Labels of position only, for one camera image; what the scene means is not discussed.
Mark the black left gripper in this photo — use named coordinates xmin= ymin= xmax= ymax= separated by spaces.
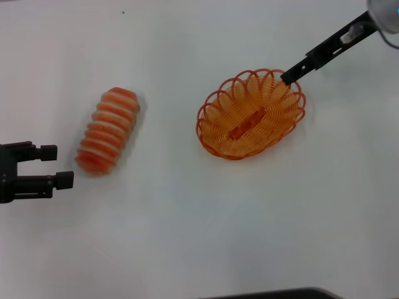
xmin=0 ymin=141 xmax=75 ymax=205

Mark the orange striped toy bread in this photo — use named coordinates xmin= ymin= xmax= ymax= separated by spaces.
xmin=74 ymin=87 xmax=141 ymax=178

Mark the orange woven plastic basket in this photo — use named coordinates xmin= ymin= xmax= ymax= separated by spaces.
xmin=195 ymin=67 xmax=307 ymax=161

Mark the dark robot torso part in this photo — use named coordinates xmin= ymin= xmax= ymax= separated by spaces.
xmin=204 ymin=287 xmax=339 ymax=299

